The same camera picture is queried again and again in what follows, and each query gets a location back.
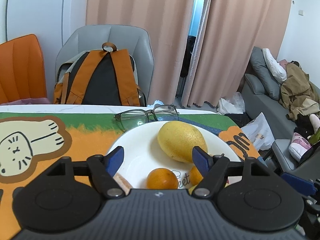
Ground orange mandarin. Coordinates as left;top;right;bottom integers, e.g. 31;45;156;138
189;166;203;186
146;168;178;190

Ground yellow pear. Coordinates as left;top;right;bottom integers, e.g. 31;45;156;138
157;121;208;163

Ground white plate blue rim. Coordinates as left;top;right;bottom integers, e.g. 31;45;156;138
106;121;242;190

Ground eyeglasses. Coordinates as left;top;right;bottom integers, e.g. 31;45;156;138
113;104;179;132

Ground white plastic bag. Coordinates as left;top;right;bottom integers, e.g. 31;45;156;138
241;113;275;151

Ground grey sofa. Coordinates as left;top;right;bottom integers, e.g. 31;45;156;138
241;73;320;178

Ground colourful cat table mat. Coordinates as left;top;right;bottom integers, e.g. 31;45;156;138
0;112;268;240

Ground orange black backpack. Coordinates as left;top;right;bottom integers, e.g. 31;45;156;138
53;42;146;107

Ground brown jacket on sofa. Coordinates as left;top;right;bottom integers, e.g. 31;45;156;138
279;62;319;121

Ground grey cushion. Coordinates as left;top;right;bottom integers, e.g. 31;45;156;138
249;47;280;101

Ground white pillow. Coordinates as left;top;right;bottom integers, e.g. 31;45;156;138
262;48;287;85

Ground orange chair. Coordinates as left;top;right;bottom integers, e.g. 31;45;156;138
1;34;47;103

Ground grey chair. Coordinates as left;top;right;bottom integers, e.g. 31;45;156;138
55;24;154;97

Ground pink curtain right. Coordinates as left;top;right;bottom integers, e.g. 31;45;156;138
181;0;291;106

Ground pink curtain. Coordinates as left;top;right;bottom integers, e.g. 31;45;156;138
181;0;291;106
86;0;194;103

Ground white refrigerator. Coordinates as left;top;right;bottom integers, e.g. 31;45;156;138
6;0;91;63

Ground pink curtain left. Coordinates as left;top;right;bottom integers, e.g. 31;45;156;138
86;0;194;103

